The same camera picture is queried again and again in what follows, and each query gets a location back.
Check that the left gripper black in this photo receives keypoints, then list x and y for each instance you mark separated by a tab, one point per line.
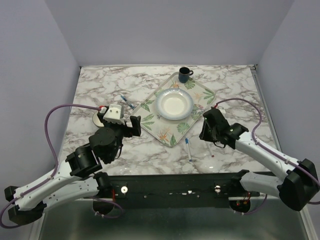
136	130

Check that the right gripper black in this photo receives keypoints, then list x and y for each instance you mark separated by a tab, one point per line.
203	134

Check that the white red acrylic marker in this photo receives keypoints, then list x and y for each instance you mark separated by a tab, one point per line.
209	149

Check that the white blue acrylic marker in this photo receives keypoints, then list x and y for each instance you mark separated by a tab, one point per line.
188	149

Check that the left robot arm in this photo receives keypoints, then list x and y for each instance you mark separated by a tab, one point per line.
78	176

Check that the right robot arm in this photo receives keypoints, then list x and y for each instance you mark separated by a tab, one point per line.
294	182

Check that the transparent blue pen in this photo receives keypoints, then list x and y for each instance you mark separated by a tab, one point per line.
127	102

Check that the floral serving tray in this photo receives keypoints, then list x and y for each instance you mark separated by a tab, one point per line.
168	132

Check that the teal bowl white inside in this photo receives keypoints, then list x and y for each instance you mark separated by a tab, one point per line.
96	120

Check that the white blue-rimmed plate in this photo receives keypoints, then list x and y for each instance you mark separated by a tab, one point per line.
174	104

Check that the dark blue mug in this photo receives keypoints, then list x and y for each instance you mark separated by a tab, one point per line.
184	74

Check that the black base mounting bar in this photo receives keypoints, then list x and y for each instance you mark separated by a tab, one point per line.
175	190

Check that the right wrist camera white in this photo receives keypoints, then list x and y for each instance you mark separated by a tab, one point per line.
221	109

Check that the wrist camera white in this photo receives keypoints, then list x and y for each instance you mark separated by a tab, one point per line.
114	113
221	109

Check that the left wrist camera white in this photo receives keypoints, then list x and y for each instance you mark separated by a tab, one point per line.
114	113

